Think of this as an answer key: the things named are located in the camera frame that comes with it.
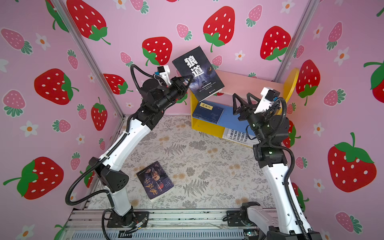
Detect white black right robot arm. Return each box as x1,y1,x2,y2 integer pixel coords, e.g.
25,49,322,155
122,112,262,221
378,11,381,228
233,90,322,240

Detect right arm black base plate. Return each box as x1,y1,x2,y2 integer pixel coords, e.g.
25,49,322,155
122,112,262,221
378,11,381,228
222,210,256,227

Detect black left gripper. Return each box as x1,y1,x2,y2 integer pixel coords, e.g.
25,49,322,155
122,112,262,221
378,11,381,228
153,75,190,116

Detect aluminium front rail frame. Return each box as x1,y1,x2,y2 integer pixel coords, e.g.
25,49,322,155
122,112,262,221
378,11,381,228
58,209,259,240

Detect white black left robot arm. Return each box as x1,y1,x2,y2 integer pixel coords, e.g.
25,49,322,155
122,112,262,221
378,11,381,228
65,75,193,226

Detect dark book orange calligraphy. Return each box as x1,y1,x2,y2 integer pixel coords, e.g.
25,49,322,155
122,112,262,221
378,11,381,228
136,161,174,202

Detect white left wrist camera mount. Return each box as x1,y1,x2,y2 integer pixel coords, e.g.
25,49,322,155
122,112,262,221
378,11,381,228
156,65,171,87

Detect navy book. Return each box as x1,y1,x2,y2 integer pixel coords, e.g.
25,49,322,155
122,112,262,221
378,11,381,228
192,102,224,124

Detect black book white chinese title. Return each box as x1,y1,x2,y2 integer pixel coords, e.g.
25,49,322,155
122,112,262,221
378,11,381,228
172,47,225,102

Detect yellow pink blue bookshelf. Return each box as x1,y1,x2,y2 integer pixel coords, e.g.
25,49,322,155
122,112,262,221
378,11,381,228
191,68,299,147

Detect white book black spanish text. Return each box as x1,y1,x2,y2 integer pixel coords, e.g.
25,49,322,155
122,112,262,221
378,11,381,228
222,128,259,147

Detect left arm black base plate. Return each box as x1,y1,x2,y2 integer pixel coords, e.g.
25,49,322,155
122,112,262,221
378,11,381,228
107,211,150,228

